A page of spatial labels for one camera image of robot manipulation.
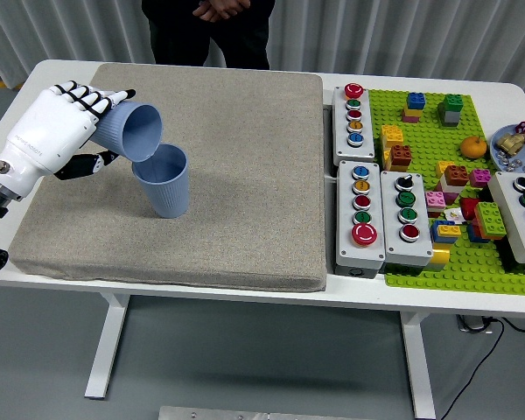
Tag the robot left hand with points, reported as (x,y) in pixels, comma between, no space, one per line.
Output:
(48,131)

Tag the person's left hand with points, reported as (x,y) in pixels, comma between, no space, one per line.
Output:
(234,5)

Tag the person's right hand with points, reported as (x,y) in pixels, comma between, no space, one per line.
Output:
(207,11)

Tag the blue ribbed cup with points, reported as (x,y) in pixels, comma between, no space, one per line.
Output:
(166,197)
(114,131)

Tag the person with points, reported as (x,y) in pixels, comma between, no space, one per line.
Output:
(179,39)

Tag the small five-button control box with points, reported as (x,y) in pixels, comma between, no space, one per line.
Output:
(341,131)

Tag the white curtain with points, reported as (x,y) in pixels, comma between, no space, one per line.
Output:
(420,35)

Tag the grey-brown mat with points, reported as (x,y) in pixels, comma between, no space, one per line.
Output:
(245,197)

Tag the yellow toy brick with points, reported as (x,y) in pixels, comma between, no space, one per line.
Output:
(385,159)
(391,135)
(439,255)
(413,113)
(449,230)
(442,168)

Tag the blue toy brick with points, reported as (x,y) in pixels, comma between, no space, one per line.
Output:
(435,234)
(473,235)
(415,100)

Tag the pink toy brick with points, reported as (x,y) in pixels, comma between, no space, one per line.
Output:
(435,199)
(407,118)

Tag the white table leg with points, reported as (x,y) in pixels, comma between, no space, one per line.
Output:
(417,363)
(107,341)

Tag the brown toy brick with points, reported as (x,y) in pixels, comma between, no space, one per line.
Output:
(456,175)
(401,156)

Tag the green toy brick baseplate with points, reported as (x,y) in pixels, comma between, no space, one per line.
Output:
(424,140)

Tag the grey toy brick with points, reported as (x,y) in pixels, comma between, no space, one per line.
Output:
(450,118)

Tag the large five-button control box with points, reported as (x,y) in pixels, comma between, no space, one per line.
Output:
(345,236)

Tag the orange fruit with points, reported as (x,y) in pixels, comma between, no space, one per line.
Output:
(473,148)

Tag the white toy brick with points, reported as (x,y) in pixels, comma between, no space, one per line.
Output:
(450,189)

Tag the four-button control box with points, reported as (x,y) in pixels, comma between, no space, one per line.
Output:
(509,214)
(422,219)

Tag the magenta toy brick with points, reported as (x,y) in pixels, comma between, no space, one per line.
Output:
(480,177)

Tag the brass valve red handwheel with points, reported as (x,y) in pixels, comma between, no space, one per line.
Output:
(512,143)

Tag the red toy brick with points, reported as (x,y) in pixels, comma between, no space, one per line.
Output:
(468,209)

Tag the large green toy brick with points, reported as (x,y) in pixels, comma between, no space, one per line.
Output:
(490,221)

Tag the grey power adapter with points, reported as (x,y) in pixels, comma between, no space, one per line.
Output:
(472,323)

